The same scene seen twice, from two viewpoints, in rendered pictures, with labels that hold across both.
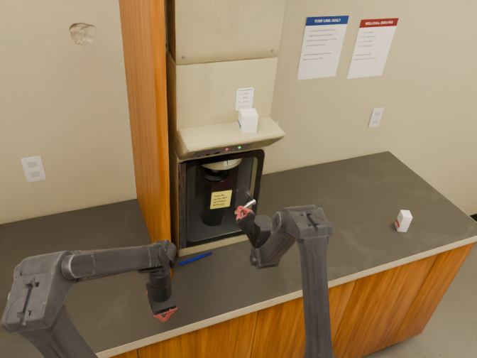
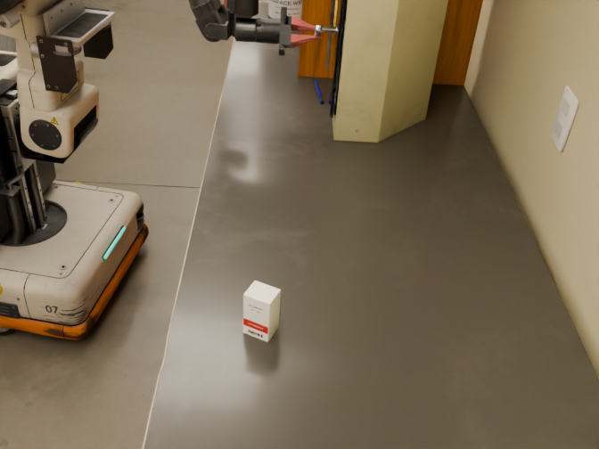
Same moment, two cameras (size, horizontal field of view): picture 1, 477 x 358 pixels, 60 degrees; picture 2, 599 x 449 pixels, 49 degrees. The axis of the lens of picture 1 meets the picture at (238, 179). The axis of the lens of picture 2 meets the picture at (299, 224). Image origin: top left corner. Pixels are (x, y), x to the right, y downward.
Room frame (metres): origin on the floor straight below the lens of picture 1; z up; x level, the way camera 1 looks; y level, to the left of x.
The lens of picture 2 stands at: (1.74, -1.43, 1.74)
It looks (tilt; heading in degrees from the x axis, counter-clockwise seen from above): 37 degrees down; 114
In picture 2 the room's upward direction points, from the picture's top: 4 degrees clockwise
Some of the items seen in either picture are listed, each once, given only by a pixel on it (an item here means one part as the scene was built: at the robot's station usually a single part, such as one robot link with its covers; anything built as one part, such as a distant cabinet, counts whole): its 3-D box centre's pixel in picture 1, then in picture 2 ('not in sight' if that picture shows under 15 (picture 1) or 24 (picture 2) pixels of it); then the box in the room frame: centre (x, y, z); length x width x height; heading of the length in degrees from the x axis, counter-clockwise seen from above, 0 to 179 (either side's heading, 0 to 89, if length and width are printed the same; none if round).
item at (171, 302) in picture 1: (160, 289); not in sight; (0.72, 0.19, 1.21); 0.10 x 0.07 x 0.07; 26
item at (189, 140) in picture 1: (231, 145); not in sight; (1.10, 0.03, 1.46); 0.32 x 0.12 x 0.10; 116
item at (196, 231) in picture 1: (221, 201); (336, 18); (1.15, 0.05, 1.19); 0.30 x 0.01 x 0.40; 115
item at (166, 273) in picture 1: (160, 273); not in sight; (0.73, 0.19, 1.27); 0.07 x 0.06 x 0.07; 0
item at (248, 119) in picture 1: (248, 121); not in sight; (1.13, -0.01, 1.54); 0.05 x 0.05 x 0.06; 14
